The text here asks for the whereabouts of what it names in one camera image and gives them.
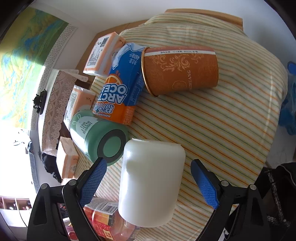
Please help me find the white plastic cup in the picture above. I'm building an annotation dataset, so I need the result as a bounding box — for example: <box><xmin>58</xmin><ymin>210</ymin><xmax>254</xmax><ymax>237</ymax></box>
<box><xmin>118</xmin><ymin>138</ymin><xmax>186</xmax><ymax>228</ymax></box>

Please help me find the green insulated cup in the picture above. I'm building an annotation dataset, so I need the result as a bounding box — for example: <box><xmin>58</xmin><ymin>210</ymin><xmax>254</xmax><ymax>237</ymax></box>
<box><xmin>70</xmin><ymin>110</ymin><xmax>128</xmax><ymax>166</ymax></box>

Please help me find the orange paper cup left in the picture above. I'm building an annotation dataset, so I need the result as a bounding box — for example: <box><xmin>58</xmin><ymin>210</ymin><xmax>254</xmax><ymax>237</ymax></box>
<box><xmin>84</xmin><ymin>196</ymin><xmax>130</xmax><ymax>241</ymax></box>

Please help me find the orange paper cup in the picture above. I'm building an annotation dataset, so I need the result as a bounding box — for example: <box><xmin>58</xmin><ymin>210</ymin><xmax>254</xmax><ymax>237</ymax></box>
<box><xmin>84</xmin><ymin>196</ymin><xmax>130</xmax><ymax>241</ymax></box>
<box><xmin>141</xmin><ymin>46</ymin><xmax>219</xmax><ymax>96</ymax></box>

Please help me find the orange paper cup right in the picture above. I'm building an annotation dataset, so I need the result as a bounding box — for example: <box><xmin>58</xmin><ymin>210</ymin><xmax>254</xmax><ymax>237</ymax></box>
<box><xmin>141</xmin><ymin>46</ymin><xmax>219</xmax><ymax>96</ymax></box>

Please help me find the orange tissue pack left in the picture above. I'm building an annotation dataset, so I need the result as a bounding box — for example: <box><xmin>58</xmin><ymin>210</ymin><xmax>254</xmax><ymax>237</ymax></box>
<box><xmin>56</xmin><ymin>137</ymin><xmax>79</xmax><ymax>179</ymax></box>

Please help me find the orange tissue pack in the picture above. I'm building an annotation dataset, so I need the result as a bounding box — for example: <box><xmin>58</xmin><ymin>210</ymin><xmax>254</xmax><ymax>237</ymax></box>
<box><xmin>63</xmin><ymin>85</ymin><xmax>96</xmax><ymax>130</ymax></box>
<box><xmin>56</xmin><ymin>137</ymin><xmax>79</xmax><ymax>179</ymax></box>
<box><xmin>83</xmin><ymin>32</ymin><xmax>125</xmax><ymax>77</ymax></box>

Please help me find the red plastic snack jar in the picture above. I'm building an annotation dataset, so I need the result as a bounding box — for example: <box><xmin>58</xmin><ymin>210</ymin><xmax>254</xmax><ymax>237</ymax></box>
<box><xmin>84</xmin><ymin>207</ymin><xmax>140</xmax><ymax>240</ymax></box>

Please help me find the black bag on floor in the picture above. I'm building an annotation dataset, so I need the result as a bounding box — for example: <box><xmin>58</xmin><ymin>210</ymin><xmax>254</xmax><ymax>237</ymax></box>
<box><xmin>41</xmin><ymin>153</ymin><xmax>62</xmax><ymax>183</ymax></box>

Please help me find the striped tablecloth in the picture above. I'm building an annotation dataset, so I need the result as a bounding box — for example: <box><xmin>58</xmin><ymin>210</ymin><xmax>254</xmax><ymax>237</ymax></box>
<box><xmin>74</xmin><ymin>11</ymin><xmax>289</xmax><ymax>241</ymax></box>

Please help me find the orange tissue pack middle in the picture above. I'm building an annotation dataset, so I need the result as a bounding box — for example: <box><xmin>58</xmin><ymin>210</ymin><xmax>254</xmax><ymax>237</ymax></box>
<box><xmin>63</xmin><ymin>85</ymin><xmax>96</xmax><ymax>130</ymax></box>

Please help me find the blue orange drink can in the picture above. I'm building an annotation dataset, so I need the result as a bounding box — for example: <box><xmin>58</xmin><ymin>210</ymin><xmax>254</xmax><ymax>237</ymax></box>
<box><xmin>92</xmin><ymin>43</ymin><xmax>145</xmax><ymax>125</ymax></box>

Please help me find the black teapot set tray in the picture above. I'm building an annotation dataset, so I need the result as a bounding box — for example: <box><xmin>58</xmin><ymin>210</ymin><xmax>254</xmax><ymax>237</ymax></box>
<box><xmin>33</xmin><ymin>89</ymin><xmax>47</xmax><ymax>115</ymax></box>

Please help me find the lace covered low table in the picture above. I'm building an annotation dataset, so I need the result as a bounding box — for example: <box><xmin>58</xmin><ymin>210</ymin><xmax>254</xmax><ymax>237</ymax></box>
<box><xmin>38</xmin><ymin>69</ymin><xmax>88</xmax><ymax>156</ymax></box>

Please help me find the orange tissue pack right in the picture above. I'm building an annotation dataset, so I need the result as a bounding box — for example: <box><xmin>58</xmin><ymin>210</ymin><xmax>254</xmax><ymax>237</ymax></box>
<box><xmin>83</xmin><ymin>32</ymin><xmax>125</xmax><ymax>77</ymax></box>

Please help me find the green landscape roller blind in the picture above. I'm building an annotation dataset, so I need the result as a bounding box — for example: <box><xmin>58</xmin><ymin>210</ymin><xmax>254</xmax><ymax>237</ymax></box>
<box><xmin>1</xmin><ymin>7</ymin><xmax>77</xmax><ymax>128</ymax></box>

